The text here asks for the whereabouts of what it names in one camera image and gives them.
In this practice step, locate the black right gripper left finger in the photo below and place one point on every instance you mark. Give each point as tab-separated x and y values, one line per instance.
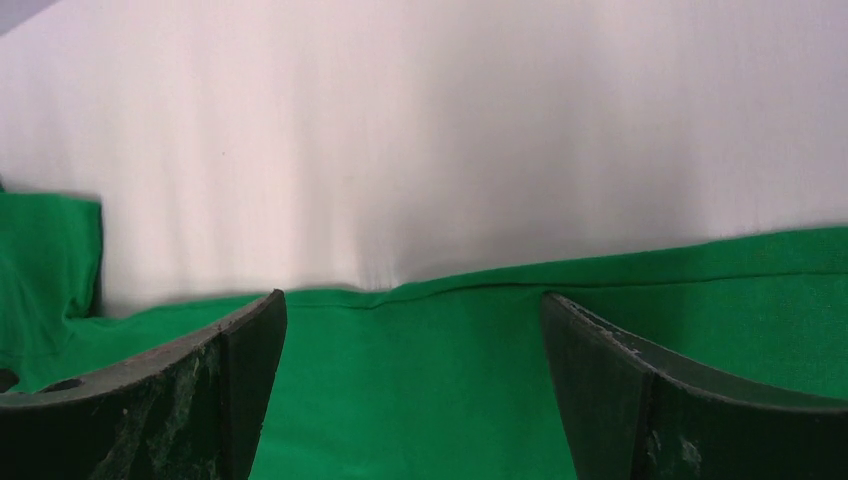
192	408

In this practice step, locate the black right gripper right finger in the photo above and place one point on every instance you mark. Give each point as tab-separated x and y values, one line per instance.
632	409

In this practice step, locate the green t-shirt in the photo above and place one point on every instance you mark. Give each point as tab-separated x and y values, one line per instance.
444	379

